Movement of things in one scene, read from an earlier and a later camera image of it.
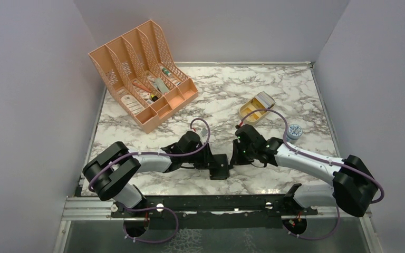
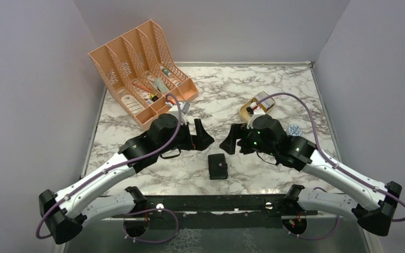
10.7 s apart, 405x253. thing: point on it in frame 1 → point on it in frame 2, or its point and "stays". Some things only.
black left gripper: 204,163 → 203,139
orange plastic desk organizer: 139,67 stays
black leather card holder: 219,166 stays
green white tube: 165,71 stays
